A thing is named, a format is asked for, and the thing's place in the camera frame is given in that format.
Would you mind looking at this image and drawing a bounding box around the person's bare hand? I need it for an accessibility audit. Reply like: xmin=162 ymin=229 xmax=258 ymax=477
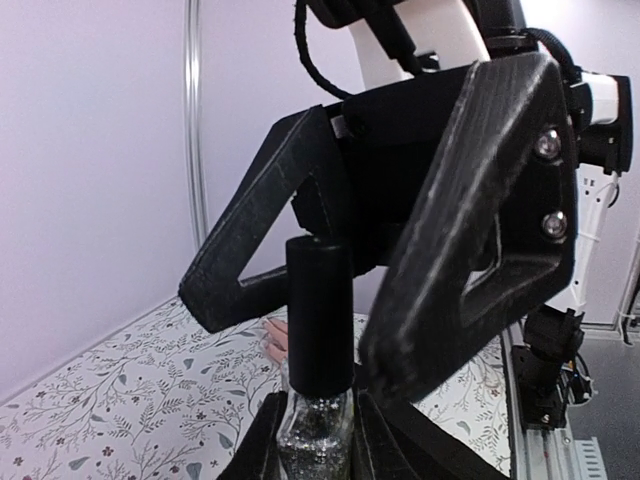
xmin=263 ymin=318 xmax=288 ymax=365

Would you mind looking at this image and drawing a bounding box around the front aluminium rail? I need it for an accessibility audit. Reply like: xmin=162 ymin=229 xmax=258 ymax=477
xmin=501 ymin=322 xmax=610 ymax=480

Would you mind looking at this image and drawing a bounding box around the floral patterned table mat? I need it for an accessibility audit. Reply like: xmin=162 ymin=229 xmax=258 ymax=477
xmin=0 ymin=294 xmax=516 ymax=480

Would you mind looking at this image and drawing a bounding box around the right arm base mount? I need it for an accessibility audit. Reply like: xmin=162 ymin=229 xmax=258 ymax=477
xmin=510 ymin=305 xmax=593 ymax=430

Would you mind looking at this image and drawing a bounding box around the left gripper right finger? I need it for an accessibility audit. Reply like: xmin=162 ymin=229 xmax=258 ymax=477
xmin=352 ymin=390 xmax=505 ymax=479

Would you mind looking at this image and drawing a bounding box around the right aluminium frame post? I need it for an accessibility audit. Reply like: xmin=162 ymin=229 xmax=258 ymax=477
xmin=183 ymin=0 xmax=209 ymax=248

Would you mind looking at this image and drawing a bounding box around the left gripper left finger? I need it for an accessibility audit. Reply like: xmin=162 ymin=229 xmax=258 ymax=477
xmin=217 ymin=392 xmax=287 ymax=480

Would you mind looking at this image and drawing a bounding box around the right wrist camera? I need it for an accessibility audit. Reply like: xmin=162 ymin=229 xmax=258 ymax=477
xmin=569 ymin=70 xmax=633 ymax=175

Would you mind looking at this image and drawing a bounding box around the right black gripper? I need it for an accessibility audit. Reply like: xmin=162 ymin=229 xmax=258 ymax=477
xmin=178 ymin=53 xmax=577 ymax=403

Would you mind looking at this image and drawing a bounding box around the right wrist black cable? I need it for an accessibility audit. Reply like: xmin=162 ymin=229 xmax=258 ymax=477
xmin=292 ymin=0 xmax=361 ymax=99

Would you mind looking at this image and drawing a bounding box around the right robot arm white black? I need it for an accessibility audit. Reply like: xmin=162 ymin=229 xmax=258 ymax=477
xmin=178 ymin=1 xmax=633 ymax=428

